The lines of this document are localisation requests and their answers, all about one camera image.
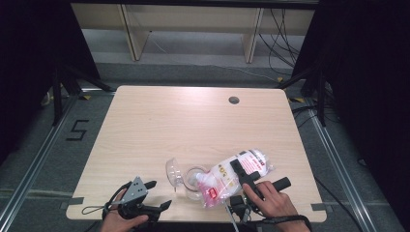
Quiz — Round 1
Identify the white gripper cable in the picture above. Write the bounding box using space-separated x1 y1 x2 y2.
223 200 240 232

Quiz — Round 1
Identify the person's left hand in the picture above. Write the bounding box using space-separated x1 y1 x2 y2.
99 188 150 232

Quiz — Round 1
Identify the glass jar with beige handle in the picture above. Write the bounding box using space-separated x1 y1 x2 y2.
164 157 214 202

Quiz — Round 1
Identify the white pink packaged item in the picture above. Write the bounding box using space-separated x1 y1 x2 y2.
194 148 276 209

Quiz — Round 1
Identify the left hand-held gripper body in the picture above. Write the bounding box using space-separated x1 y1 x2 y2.
103 176 162 224

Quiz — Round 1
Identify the black floor cable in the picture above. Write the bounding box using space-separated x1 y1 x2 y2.
313 176 366 232

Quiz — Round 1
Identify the black lanyard cord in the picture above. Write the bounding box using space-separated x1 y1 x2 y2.
80 205 112 216

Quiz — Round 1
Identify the dark curtain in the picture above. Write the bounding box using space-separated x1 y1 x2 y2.
289 0 410 226
0 0 102 163

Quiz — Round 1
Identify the black metal stand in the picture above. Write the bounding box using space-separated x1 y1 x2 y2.
276 63 327 128
50 63 114 128

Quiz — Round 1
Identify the bundle of black cables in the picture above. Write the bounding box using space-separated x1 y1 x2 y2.
257 8 311 77

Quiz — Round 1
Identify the person's right hand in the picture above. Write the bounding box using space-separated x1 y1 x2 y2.
242 180 302 220

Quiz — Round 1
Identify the aluminium floor rail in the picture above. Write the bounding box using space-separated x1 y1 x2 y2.
304 105 375 232
0 92 80 224

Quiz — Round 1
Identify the black wrist strap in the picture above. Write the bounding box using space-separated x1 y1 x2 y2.
254 214 313 232

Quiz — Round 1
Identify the light wooden shelf unit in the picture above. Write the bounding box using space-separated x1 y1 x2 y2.
71 3 315 64

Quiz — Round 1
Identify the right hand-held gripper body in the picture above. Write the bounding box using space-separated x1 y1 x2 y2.
229 171 292 224

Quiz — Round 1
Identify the grey tape strip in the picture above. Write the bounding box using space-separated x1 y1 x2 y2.
310 202 333 213
59 196 85 211

